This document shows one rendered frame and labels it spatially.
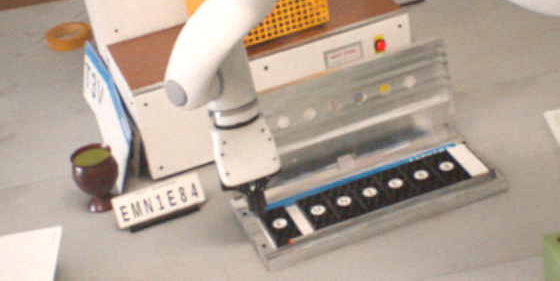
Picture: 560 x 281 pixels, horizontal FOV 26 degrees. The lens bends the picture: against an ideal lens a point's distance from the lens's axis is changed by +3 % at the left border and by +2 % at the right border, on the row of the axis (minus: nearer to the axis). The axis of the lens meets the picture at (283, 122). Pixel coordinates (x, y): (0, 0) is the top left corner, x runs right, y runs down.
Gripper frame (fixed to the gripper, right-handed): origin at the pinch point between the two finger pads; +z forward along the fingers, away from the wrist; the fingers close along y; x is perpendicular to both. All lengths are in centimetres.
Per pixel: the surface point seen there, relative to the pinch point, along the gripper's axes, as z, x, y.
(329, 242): 8.3, -6.2, 9.1
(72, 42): -13, 94, -14
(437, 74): -8.1, 11.0, 40.2
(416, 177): 5.2, 0.7, 28.8
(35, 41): -13, 104, -22
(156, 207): 2.2, 17.9, -14.4
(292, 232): 6.4, -2.0, 4.3
